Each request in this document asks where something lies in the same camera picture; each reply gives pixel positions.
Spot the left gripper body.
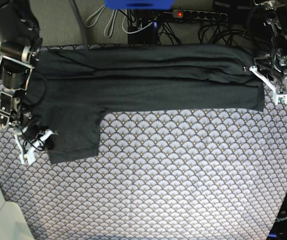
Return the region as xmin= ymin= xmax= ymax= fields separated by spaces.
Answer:
xmin=254 ymin=48 xmax=287 ymax=88

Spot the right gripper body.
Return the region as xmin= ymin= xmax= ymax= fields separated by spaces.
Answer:
xmin=0 ymin=112 xmax=48 ymax=150

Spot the dark grey T-shirt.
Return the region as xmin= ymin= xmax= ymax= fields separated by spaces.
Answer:
xmin=25 ymin=44 xmax=265 ymax=164

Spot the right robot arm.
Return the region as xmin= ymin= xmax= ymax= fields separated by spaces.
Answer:
xmin=0 ymin=0 xmax=55 ymax=165

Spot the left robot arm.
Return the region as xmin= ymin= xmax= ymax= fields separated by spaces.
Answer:
xmin=246 ymin=0 xmax=287 ymax=105

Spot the white plastic bin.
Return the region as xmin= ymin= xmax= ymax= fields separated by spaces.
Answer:
xmin=0 ymin=188 xmax=34 ymax=240

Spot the black power strip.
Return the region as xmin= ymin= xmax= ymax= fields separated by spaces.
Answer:
xmin=171 ymin=9 xmax=229 ymax=22

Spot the fan-patterned table cloth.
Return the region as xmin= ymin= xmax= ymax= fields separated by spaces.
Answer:
xmin=0 ymin=82 xmax=287 ymax=240

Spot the grey looped cable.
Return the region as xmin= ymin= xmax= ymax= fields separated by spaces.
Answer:
xmin=84 ymin=6 xmax=119 ymax=39

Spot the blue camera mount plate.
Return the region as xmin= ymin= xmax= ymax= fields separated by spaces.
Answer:
xmin=104 ymin=0 xmax=174 ymax=10

